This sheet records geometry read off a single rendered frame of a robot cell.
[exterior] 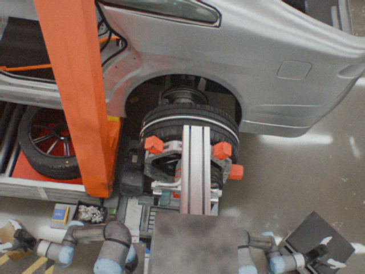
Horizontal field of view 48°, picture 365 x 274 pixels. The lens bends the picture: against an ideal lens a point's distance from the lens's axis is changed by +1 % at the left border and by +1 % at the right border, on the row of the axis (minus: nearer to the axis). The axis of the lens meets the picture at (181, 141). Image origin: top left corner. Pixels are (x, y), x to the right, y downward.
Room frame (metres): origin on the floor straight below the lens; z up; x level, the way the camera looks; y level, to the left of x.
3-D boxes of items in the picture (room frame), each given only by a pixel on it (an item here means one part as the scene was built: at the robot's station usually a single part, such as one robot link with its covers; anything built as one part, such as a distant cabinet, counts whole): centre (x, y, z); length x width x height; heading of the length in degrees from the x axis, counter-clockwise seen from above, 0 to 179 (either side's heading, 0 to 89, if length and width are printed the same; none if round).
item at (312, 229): (1.05, -1.16, 0.17); 0.43 x 0.36 x 0.34; 53
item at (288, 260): (0.58, -0.61, 1.21); 0.11 x 0.08 x 0.09; 113
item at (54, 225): (0.84, 0.54, 0.44); 0.43 x 0.17 x 0.03; 95
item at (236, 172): (1.21, -0.38, 0.85); 0.09 x 0.08 x 0.07; 95
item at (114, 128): (1.39, 0.52, 0.69); 0.52 x 0.17 x 0.35; 5
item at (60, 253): (0.42, 0.45, 1.21); 0.11 x 0.08 x 0.09; 84
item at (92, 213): (0.84, 0.50, 0.51); 0.20 x 0.14 x 0.13; 88
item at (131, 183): (1.36, 0.32, 0.26); 0.42 x 0.18 x 0.35; 5
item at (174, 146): (1.18, -0.07, 0.85); 0.54 x 0.07 x 0.54; 95
